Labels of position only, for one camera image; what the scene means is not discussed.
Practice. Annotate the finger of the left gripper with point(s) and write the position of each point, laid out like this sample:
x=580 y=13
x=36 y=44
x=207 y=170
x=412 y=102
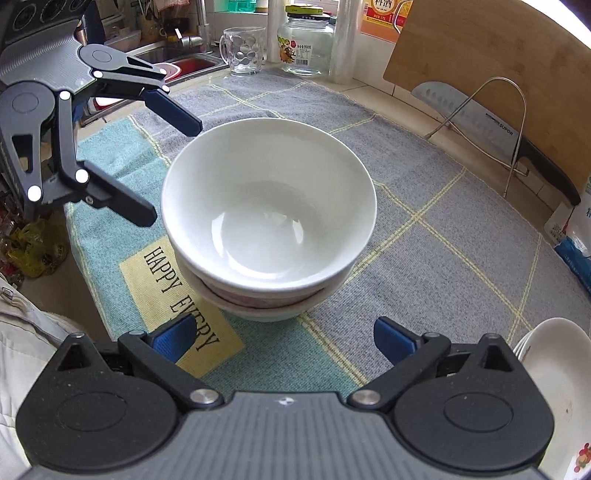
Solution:
x=119 y=76
x=39 y=161

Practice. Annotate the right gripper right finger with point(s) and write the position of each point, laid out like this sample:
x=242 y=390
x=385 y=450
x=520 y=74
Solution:
x=464 y=408

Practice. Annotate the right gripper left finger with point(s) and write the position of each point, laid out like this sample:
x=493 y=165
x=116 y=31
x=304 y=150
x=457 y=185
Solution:
x=99 y=407

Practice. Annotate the white plate with fruit print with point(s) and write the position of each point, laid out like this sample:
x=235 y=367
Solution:
x=556 y=355

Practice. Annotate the bowl with pink pattern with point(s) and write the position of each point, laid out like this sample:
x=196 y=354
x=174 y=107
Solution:
x=264 y=300

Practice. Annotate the white bowl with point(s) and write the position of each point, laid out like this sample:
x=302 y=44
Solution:
x=268 y=206

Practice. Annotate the stainless sink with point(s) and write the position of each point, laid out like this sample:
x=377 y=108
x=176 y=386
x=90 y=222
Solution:
x=189 y=62

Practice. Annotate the white jacket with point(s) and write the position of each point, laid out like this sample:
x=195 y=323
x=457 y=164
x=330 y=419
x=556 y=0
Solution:
x=29 y=337

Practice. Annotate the clear glass mug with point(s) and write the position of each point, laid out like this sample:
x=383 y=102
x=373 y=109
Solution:
x=243 y=49

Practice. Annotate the yellow plastic bag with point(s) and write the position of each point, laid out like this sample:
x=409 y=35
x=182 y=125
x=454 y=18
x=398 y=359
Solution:
x=38 y=248

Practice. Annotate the glass jar with label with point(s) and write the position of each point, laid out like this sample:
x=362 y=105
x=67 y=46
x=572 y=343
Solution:
x=305 y=40

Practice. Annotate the white blue salt bag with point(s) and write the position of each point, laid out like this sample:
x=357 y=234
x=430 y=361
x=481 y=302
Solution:
x=569 y=228

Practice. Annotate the clear plastic wrap roll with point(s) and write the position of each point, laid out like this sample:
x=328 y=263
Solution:
x=343 y=56

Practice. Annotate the orange cooking wine jug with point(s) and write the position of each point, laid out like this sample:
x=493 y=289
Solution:
x=385 y=19

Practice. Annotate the bamboo cutting board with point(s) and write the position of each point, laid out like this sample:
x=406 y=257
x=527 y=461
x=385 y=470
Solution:
x=464 y=43

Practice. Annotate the metal wire rack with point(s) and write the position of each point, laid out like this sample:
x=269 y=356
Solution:
x=498 y=115

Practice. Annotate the steel kitchen knife black handle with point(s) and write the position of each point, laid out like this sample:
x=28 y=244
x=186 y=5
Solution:
x=547 y=168

